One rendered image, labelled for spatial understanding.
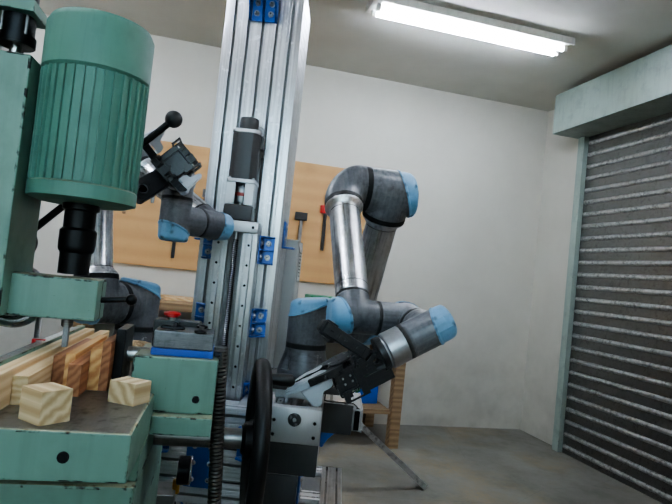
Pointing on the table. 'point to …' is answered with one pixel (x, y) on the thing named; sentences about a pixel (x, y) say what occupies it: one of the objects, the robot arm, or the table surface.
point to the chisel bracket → (56, 297)
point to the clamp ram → (124, 351)
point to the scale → (29, 346)
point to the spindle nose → (77, 238)
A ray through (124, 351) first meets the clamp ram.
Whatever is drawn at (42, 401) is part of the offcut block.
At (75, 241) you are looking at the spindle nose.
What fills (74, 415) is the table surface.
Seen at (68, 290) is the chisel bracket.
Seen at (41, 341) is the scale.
